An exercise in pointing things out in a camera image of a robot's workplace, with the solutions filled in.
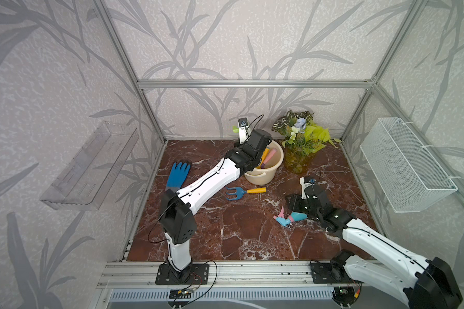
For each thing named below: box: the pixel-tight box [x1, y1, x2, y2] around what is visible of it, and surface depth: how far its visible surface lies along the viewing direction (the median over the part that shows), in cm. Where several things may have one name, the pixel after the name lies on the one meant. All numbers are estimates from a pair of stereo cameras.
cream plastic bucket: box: [244, 140, 285, 187], surface depth 94 cm
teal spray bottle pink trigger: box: [273, 206, 309, 226], surface depth 88 cm
